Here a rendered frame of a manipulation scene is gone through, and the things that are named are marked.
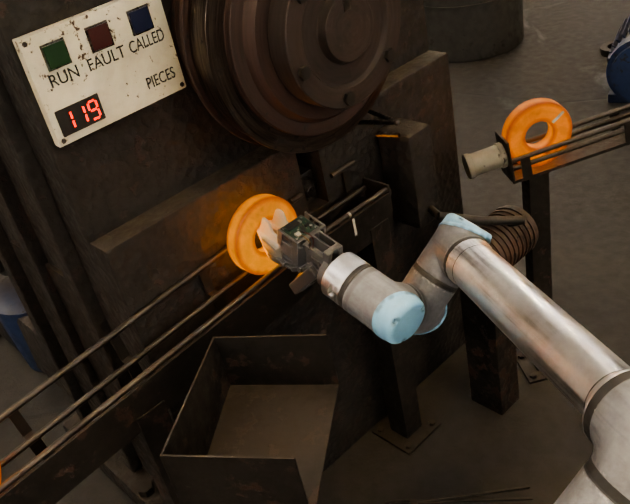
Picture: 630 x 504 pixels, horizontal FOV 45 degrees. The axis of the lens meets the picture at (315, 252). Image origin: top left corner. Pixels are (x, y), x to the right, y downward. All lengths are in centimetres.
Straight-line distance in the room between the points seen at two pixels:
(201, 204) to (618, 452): 86
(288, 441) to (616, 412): 55
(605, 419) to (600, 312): 145
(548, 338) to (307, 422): 43
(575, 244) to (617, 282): 24
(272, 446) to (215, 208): 47
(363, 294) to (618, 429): 50
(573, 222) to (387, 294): 161
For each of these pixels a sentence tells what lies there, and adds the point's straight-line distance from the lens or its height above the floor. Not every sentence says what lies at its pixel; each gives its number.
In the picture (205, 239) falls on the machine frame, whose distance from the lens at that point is 147.
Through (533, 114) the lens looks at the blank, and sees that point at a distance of 178.
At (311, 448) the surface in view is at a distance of 126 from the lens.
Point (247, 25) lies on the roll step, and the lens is 129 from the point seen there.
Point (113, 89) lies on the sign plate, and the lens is 135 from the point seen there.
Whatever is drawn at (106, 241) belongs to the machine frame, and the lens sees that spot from 139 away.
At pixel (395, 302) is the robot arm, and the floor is 75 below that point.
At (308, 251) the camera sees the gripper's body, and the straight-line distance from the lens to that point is 135.
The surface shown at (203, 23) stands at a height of 119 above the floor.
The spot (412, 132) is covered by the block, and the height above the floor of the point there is 80.
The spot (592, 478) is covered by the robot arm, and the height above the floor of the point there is 77.
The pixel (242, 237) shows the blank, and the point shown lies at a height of 79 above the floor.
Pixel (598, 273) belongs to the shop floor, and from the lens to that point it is 255.
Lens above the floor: 151
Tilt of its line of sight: 32 degrees down
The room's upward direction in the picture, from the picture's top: 13 degrees counter-clockwise
